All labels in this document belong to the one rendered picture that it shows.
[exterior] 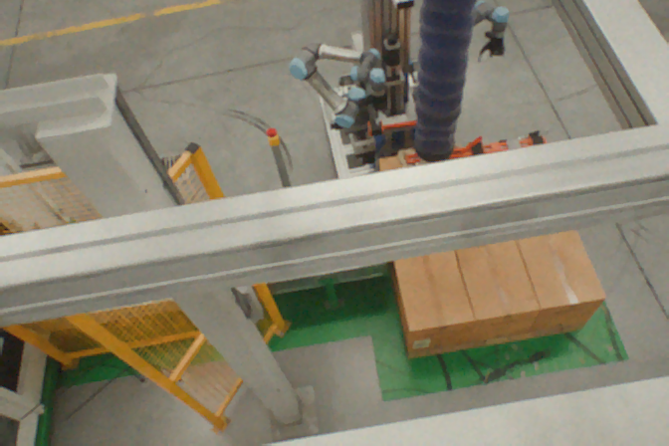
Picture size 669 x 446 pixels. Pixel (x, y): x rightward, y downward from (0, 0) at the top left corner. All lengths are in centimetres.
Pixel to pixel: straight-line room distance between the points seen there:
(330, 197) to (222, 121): 454
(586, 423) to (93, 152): 103
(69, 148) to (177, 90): 443
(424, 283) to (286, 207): 289
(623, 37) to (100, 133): 105
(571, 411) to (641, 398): 7
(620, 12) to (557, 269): 265
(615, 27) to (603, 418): 81
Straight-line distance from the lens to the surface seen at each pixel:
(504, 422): 63
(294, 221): 73
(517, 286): 366
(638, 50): 122
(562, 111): 526
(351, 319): 409
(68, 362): 453
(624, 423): 66
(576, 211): 84
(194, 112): 542
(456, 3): 239
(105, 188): 139
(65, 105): 126
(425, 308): 353
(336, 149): 455
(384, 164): 356
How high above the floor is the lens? 383
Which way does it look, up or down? 57 degrees down
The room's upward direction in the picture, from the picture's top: 9 degrees counter-clockwise
